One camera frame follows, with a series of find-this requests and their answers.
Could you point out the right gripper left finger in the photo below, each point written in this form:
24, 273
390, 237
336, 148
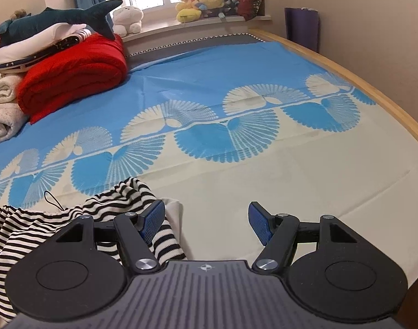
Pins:
133, 233

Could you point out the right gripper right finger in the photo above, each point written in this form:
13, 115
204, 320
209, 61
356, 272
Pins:
280, 235

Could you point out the white folded clothes pile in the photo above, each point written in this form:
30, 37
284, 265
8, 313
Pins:
19, 57

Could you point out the blue patterned bed sheet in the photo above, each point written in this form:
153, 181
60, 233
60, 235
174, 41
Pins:
221, 127

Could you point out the cream folded blanket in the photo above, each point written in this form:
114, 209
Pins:
12, 118

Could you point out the grey mattress edge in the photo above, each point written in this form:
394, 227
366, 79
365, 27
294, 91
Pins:
151, 55

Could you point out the red folded blanket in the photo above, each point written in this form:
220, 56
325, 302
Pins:
95, 65

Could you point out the purple box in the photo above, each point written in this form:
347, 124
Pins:
303, 26

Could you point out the white bear plush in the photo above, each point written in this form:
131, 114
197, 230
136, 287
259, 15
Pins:
127, 20

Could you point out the yellow plush toys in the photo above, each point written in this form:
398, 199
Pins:
193, 10

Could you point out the dark teal shark plush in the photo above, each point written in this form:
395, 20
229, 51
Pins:
16, 30

